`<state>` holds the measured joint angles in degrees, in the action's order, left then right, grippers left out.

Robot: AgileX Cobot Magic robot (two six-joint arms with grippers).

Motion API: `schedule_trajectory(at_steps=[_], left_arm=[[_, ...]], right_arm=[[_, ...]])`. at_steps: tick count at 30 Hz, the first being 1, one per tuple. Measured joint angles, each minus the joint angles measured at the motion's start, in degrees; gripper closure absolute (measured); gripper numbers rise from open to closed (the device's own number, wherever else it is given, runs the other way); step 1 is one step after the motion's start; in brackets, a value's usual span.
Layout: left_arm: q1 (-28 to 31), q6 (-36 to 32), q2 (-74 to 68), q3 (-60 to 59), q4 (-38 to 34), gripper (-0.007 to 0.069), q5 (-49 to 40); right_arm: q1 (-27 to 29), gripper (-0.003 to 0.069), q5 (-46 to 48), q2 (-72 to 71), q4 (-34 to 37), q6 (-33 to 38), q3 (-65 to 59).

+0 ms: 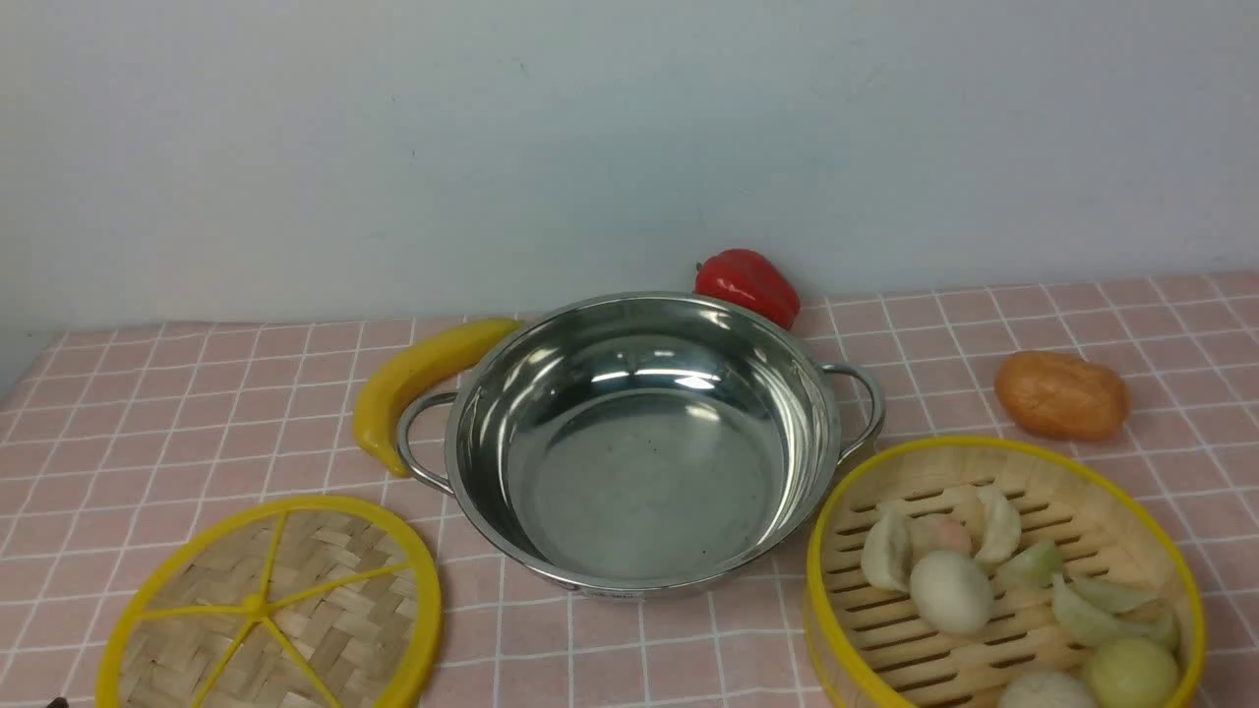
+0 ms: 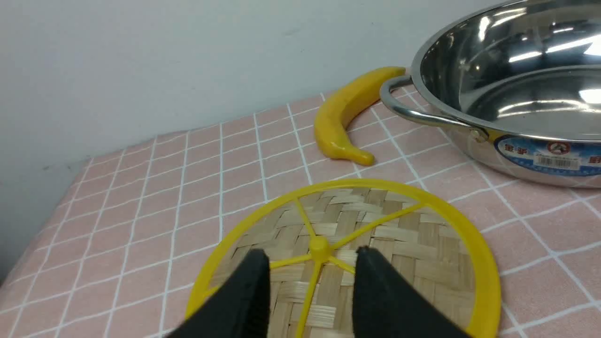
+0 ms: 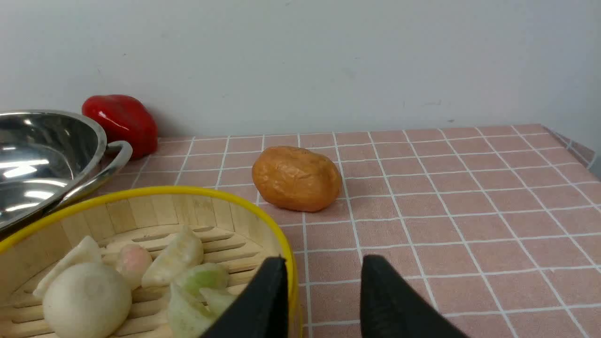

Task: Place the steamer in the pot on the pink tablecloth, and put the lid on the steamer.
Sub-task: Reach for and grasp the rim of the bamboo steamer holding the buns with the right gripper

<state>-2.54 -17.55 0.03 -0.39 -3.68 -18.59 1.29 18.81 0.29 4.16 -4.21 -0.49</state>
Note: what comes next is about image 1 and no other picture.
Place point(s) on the yellow bamboo steamer lid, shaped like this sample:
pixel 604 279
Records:
pixel 316 601

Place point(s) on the yellow bamboo steamer basket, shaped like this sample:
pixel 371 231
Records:
pixel 870 648

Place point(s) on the stainless steel pot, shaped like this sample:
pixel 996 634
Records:
pixel 639 444

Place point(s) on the pink checkered tablecloth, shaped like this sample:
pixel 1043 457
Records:
pixel 120 445

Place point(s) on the yellow toy banana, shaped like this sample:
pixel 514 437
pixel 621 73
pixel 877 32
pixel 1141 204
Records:
pixel 409 374

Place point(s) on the red toy bell pepper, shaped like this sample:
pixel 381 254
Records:
pixel 750 281

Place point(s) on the white dumpling left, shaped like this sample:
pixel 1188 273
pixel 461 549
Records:
pixel 887 551

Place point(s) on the white dumpling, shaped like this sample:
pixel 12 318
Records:
pixel 1002 528
pixel 887 551

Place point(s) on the pink dumpling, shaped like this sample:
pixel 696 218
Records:
pixel 939 531

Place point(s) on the white round bun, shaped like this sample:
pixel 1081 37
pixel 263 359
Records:
pixel 951 593

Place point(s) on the white dumpling upper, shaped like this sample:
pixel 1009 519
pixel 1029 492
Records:
pixel 1002 528

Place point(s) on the white bun bottom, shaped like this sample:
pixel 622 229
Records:
pixel 1046 689

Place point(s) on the green dumpling small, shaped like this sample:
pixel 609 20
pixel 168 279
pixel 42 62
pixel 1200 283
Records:
pixel 1032 569

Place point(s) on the green dumpling right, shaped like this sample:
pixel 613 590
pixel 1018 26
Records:
pixel 1094 611

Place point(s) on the orange toy potato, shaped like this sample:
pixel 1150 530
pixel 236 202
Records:
pixel 1061 397

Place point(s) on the yellow-green round bun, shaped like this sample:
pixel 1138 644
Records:
pixel 1131 672

